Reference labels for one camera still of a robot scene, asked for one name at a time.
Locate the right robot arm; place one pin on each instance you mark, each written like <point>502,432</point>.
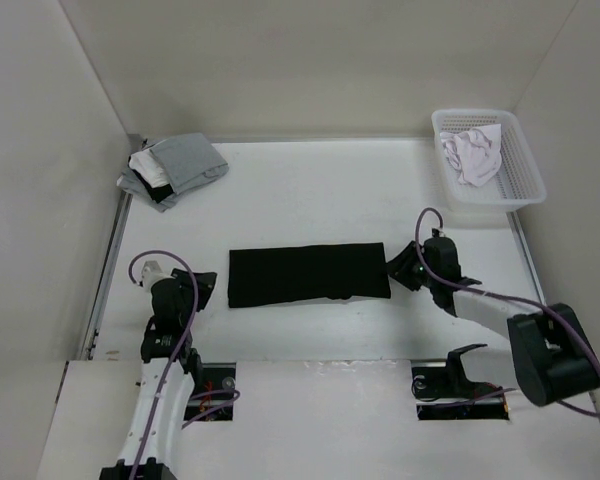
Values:
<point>549,358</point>

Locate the black tank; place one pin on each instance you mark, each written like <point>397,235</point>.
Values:
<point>159,194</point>
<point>260,277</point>

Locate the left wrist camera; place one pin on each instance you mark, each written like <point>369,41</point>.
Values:
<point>151,274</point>

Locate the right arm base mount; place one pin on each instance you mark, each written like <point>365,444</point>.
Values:
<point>443,395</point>

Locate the bottom grey folded tank top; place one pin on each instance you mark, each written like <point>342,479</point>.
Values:
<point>132,183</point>

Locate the white tank top in basket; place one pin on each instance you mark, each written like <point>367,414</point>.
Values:
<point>474,154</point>

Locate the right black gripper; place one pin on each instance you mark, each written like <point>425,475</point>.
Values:
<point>423,251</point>

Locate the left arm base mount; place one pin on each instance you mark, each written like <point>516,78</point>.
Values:
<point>207,397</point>

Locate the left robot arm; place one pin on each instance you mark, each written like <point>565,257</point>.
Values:
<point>149,451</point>

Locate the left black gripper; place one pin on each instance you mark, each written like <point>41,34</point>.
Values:
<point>206,282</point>

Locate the white plastic basket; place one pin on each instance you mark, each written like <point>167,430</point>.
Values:
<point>518,182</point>

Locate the folded black tank top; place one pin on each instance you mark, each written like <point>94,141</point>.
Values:
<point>159,194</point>

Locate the folded white tank top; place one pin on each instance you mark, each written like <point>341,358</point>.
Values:
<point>145,164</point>

